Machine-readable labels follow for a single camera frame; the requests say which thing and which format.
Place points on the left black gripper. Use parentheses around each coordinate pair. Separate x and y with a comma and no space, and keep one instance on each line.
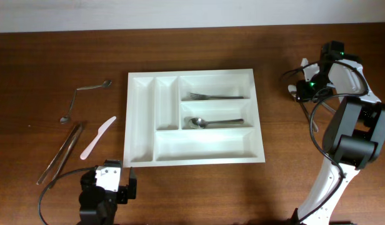
(122,197)

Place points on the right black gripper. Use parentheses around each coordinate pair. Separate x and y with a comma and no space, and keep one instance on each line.
(304,90)

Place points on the steel tablespoon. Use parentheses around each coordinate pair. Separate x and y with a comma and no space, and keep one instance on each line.
(200,123)
(292,90)

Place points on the steel fork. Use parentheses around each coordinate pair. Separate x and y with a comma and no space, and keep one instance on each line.
(205,97)
(329,108)

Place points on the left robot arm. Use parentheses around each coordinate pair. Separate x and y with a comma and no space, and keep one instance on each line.
(103,213)

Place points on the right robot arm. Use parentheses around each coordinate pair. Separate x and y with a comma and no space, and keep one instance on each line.
(355,134)

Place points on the white plastic knife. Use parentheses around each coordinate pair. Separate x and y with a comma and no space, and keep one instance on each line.
(102,129)

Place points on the steel tongs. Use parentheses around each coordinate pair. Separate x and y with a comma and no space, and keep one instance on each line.
(63,154)

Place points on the small steel teaspoon lower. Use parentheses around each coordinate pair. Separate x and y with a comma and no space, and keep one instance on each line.
(67,117)

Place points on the small steel teaspoon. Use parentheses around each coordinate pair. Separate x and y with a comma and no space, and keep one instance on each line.
(105,84)
(67,117)

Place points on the white cutlery tray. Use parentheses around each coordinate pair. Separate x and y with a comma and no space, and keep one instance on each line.
(157,109)

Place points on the small steel teaspoon upper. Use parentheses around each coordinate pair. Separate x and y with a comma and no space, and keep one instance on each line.
(105,84)

